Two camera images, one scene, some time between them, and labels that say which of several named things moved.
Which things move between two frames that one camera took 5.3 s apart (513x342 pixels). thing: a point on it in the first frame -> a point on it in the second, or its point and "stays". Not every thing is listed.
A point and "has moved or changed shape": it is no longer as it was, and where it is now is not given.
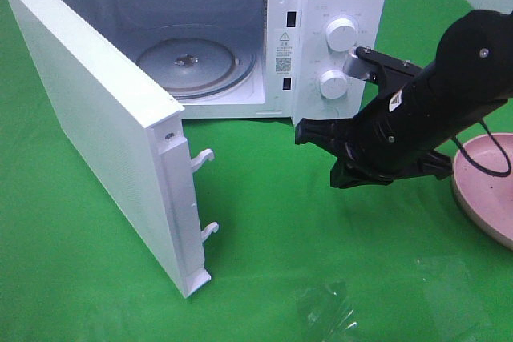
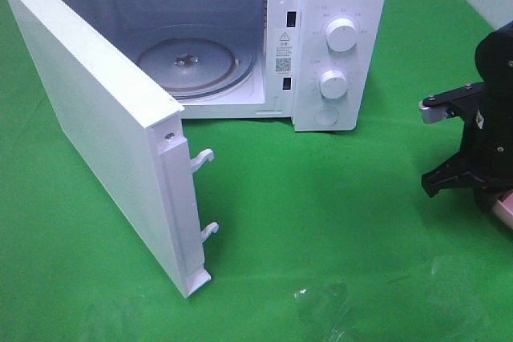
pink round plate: x=487 y=197 has moved or changed shape
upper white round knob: x=341 y=35 stays
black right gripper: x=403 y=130 -> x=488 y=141
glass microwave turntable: x=199 y=67 stays
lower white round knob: x=333 y=85 stays
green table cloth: x=396 y=259 stays
